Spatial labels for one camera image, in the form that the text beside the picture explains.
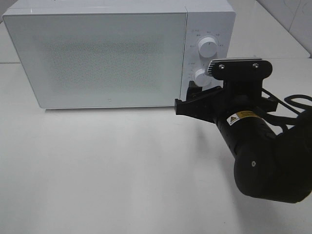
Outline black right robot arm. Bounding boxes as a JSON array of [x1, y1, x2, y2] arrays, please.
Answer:
[[175, 58, 312, 203]]

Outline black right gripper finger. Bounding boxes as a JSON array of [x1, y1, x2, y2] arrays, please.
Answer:
[[186, 81, 222, 101], [174, 88, 226, 123]]

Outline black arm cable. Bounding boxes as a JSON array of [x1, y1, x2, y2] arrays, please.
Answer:
[[262, 89, 312, 135]]

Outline white microwave oven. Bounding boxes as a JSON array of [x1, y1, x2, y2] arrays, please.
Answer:
[[2, 0, 236, 109]]

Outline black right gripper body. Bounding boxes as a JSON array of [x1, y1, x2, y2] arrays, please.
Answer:
[[213, 60, 277, 114]]

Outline white microwave door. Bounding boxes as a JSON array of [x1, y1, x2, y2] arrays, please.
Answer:
[[4, 13, 186, 109]]

